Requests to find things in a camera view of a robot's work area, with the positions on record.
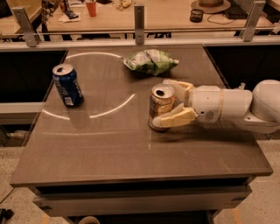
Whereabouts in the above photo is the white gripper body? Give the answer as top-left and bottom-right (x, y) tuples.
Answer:
(188, 86), (222, 123)

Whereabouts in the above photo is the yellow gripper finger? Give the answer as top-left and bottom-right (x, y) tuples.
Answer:
(163, 79), (194, 102)
(151, 103), (199, 129)

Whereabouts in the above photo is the orange soda can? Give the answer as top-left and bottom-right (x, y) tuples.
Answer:
(149, 83), (175, 132)

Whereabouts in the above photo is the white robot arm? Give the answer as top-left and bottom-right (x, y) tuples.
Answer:
(150, 80), (280, 134)

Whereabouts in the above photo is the blue soda can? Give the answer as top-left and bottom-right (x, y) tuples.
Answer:
(52, 63), (84, 107)

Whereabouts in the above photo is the green chip bag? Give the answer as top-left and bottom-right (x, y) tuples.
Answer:
(123, 49), (179, 76)

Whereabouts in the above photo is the clear plastic bottle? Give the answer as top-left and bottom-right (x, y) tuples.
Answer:
(238, 82), (246, 90)

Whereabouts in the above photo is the black mesh pen cup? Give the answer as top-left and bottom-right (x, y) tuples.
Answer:
(190, 9), (204, 23)

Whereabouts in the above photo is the tan hat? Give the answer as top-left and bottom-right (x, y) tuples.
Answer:
(191, 0), (231, 14)

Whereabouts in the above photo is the black keyboard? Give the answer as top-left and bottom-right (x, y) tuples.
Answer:
(224, 0), (249, 19)

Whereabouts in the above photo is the red plastic cup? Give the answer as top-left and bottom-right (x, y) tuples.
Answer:
(86, 0), (96, 18)

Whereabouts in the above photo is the background wooden desk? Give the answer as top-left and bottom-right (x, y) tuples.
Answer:
(0, 0), (280, 33)

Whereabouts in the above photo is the middle metal rail bracket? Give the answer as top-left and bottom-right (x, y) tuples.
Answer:
(134, 4), (144, 45)

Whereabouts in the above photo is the metal rail bracket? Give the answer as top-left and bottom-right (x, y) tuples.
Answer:
(134, 4), (144, 45)
(12, 7), (39, 47)
(240, 0), (266, 42)

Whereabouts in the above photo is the right metal rail bracket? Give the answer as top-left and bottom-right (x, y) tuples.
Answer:
(240, 0), (266, 42)

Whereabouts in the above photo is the left metal rail bracket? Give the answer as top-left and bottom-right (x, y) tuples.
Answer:
(12, 7), (39, 47)

